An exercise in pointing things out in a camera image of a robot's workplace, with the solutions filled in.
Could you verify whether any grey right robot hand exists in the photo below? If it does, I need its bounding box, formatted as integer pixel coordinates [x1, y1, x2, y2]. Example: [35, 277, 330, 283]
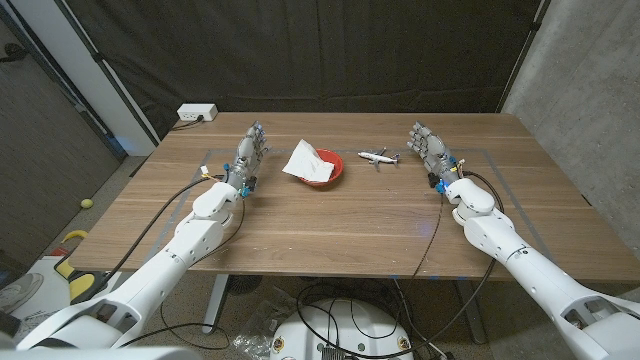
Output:
[406, 121, 466, 195]

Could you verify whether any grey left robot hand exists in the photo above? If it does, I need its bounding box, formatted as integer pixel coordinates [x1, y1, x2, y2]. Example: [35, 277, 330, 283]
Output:
[223, 120, 273, 199]

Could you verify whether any white cloth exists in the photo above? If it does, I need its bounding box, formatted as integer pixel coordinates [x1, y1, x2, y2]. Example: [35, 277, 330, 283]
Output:
[281, 139, 336, 183]

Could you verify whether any red bowl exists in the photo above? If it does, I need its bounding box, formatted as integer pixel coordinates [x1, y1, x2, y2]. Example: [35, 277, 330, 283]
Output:
[298, 148, 345, 188]

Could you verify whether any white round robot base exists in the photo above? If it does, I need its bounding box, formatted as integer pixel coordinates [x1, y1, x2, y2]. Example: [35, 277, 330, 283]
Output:
[269, 298, 415, 360]

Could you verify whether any white toy plane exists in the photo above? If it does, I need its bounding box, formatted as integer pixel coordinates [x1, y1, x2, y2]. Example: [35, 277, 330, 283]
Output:
[357, 147, 401, 172]

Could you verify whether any white power strip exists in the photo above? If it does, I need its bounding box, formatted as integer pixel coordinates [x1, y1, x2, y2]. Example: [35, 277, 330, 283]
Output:
[176, 103, 219, 123]

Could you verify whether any grey tape outline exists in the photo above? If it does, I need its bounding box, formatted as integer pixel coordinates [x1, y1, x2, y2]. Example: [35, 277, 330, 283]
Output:
[149, 147, 556, 264]

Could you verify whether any black backdrop curtain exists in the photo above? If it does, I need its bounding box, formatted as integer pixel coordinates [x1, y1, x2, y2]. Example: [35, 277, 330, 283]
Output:
[52, 0, 551, 141]

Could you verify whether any black ribbed round object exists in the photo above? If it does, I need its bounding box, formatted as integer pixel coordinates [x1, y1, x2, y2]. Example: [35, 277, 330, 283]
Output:
[227, 273, 264, 296]

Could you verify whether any white table leg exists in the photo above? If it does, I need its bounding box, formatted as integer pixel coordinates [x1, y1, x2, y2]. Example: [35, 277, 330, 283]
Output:
[201, 273, 231, 335]

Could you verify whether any grey table leg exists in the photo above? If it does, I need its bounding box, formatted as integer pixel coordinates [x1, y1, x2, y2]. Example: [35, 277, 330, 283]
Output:
[453, 279, 489, 346]

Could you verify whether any clear plastic bag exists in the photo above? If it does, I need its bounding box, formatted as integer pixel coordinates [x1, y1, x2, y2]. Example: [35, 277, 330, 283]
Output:
[232, 287, 301, 359]

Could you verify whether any yellow and black tool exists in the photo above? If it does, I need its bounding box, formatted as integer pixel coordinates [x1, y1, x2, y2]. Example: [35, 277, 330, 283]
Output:
[53, 229, 109, 304]

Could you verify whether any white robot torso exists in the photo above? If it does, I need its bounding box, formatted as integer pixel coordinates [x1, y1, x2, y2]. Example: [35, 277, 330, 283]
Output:
[0, 345, 204, 360]

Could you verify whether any white grey sneaker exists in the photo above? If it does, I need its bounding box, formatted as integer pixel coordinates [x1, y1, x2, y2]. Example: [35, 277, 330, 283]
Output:
[0, 272, 45, 315]

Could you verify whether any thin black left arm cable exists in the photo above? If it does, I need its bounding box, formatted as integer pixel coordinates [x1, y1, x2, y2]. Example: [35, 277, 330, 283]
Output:
[194, 197, 247, 266]

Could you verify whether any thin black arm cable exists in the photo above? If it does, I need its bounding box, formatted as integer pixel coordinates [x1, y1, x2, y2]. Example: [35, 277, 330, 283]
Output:
[194, 197, 247, 266]
[410, 194, 446, 280]

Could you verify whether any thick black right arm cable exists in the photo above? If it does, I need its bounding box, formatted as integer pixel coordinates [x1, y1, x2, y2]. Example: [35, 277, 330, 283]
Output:
[299, 169, 506, 360]

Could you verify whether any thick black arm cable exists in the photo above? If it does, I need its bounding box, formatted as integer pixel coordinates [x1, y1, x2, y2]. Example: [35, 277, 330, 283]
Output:
[299, 169, 506, 360]
[69, 174, 229, 306]

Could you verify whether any black power strip cable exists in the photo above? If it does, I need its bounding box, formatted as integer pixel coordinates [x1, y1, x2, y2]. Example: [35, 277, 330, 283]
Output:
[169, 115, 205, 132]

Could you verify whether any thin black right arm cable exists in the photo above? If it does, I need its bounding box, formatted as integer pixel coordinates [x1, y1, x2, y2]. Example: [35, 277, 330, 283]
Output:
[410, 194, 446, 280]

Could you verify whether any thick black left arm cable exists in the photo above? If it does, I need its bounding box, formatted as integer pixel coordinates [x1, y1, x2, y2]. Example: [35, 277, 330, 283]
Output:
[69, 174, 229, 306]

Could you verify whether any black backdrop frame pole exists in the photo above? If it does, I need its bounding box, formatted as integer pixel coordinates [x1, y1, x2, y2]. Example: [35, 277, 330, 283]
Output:
[494, 0, 551, 114]
[54, 0, 161, 146]

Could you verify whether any black door handle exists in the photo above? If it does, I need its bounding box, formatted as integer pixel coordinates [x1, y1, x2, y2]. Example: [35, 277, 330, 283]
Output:
[0, 42, 31, 64]

